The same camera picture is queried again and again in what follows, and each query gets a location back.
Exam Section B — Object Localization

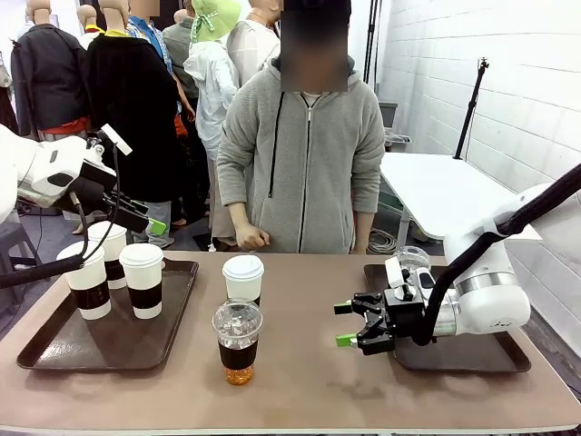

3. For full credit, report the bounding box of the person's left forearm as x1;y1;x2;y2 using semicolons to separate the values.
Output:
351;209;374;255

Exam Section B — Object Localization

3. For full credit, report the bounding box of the black light stand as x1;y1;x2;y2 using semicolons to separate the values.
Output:
361;0;381;90

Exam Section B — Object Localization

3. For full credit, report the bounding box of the person's right forearm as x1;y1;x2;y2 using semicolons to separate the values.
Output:
226;202;251;231

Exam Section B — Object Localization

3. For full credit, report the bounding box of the green bucket hat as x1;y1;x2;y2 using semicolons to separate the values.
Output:
190;0;242;45

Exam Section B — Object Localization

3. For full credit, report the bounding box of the person in grey fleece hoodie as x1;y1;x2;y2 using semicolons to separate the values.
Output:
216;0;386;254

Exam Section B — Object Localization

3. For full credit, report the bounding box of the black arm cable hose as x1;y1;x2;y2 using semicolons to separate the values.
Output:
0;144;123;290
410;163;581;347

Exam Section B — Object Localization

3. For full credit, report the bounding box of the person's right hand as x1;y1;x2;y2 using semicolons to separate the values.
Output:
235;222;271;253

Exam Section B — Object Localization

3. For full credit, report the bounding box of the large white table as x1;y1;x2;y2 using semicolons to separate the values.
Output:
379;152;548;249

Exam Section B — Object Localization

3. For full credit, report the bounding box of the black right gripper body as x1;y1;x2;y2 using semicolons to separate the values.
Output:
351;290;430;357

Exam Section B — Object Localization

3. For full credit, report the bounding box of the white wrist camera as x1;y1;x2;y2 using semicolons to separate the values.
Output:
384;256;410;291
100;123;133;157

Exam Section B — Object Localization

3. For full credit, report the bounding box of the black tripod pole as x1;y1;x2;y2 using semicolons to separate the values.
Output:
453;57;490;162

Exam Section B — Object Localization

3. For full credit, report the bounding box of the coiled white cable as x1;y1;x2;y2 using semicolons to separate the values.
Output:
366;228;399;255

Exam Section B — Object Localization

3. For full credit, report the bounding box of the brown plastic tray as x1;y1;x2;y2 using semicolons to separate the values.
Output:
362;264;532;374
16;258;200;372

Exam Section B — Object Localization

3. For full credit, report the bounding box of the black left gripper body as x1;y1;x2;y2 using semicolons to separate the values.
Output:
56;163;137;223

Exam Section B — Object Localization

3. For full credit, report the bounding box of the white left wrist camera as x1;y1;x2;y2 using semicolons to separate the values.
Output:
100;123;133;157

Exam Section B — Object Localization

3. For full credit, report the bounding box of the grey plastic bin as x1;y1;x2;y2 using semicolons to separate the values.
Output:
379;101;399;130

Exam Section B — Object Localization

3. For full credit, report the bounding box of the mannequin in white coat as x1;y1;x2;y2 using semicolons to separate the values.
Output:
182;38;241;242

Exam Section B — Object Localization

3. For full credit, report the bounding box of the figure in blue patterned shirt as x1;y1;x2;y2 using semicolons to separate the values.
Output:
126;0;196;137

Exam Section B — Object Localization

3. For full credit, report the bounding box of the white lidded paper cup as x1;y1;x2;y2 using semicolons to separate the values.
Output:
55;240;113;322
222;254;265;304
118;243;165;321
85;220;129;291

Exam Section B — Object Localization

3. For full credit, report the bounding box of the mannequin in dark grey jacket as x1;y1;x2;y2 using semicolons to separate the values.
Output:
9;0;92;142

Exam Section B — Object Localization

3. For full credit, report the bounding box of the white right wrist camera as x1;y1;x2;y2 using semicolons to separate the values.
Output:
384;256;410;291

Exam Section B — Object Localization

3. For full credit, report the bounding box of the clear iced coffee cup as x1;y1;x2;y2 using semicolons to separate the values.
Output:
212;298;264;387
392;244;432;274

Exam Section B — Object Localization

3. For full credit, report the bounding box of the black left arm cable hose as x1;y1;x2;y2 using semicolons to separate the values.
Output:
0;144;123;290

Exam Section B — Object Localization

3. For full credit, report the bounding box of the mannequin in olive jacket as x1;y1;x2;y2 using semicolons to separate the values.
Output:
162;8;201;104

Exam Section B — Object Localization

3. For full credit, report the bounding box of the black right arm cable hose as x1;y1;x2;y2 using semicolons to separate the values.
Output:
410;163;581;347

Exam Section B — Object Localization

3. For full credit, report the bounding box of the mannequin in white shirt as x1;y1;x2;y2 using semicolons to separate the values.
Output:
225;0;282;87

